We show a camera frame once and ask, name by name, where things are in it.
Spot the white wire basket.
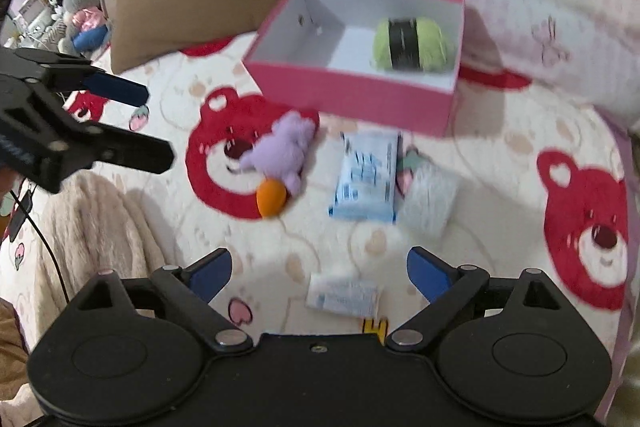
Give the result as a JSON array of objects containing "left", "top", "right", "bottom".
[{"left": 17, "top": 0, "right": 66, "bottom": 48}]

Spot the green yarn ball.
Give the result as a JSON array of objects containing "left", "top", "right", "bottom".
[{"left": 372, "top": 17, "right": 457, "bottom": 72}]

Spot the purple plush toy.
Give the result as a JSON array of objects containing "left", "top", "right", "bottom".
[{"left": 239, "top": 112, "right": 317, "bottom": 200}]

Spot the black cable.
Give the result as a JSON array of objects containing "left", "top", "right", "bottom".
[{"left": 7, "top": 179, "right": 71, "bottom": 305}]

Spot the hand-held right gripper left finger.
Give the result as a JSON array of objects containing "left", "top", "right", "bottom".
[{"left": 65, "top": 248, "right": 254, "bottom": 354}]

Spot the pink cardboard box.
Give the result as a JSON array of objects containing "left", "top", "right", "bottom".
[{"left": 242, "top": 0, "right": 466, "bottom": 138}]

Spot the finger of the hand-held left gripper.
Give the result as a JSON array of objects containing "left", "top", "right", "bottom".
[
  {"left": 15, "top": 48, "right": 150, "bottom": 106},
  {"left": 62, "top": 121, "right": 177, "bottom": 175}
]

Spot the beige fluffy blanket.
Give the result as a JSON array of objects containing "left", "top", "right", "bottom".
[{"left": 35, "top": 169, "right": 171, "bottom": 308}]

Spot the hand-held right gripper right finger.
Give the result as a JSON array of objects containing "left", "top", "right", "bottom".
[{"left": 387, "top": 246, "right": 576, "bottom": 353}]

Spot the orange ball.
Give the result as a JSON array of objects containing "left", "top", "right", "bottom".
[{"left": 256, "top": 179, "right": 288, "bottom": 219}]

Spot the clear plastic packet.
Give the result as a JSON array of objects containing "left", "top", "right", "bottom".
[{"left": 397, "top": 149, "right": 460, "bottom": 238}]

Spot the blue tissue packet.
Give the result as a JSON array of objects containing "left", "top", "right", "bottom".
[{"left": 327, "top": 131, "right": 403, "bottom": 224}]

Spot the small white tissue packet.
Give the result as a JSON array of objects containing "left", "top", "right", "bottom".
[{"left": 305, "top": 272, "right": 381, "bottom": 319}]

